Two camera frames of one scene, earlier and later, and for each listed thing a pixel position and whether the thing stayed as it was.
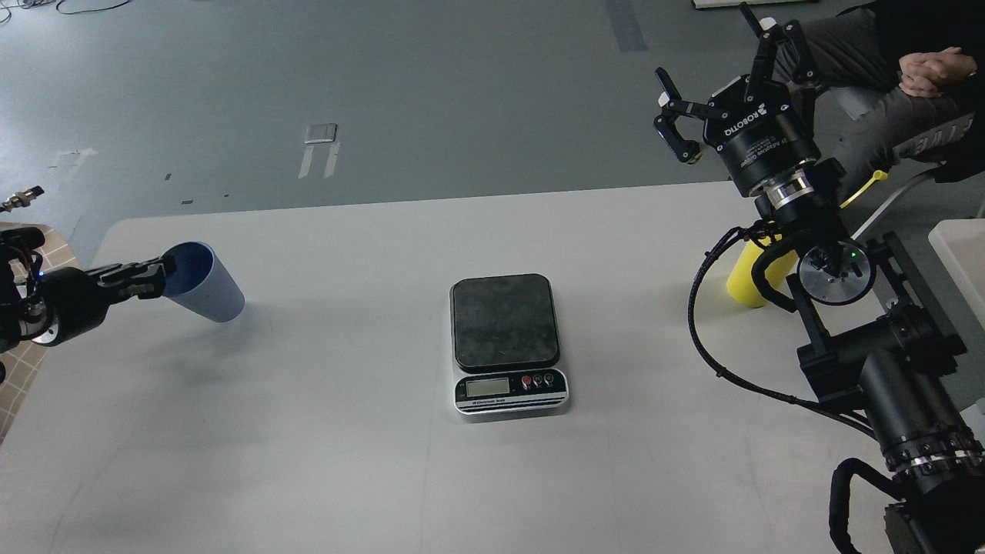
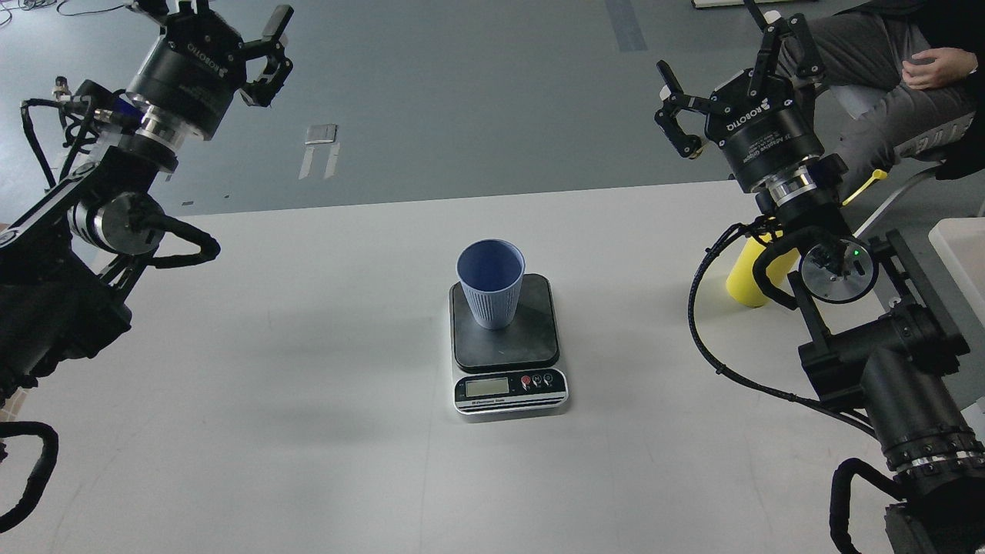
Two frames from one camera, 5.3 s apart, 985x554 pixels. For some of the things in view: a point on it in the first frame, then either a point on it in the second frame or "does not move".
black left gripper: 79,299 -> 190,75
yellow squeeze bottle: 741,285 does not move
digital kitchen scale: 505,346 does not move
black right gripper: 761,135 does not move
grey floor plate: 321,132 does not move
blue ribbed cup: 202,282 -> 491,271
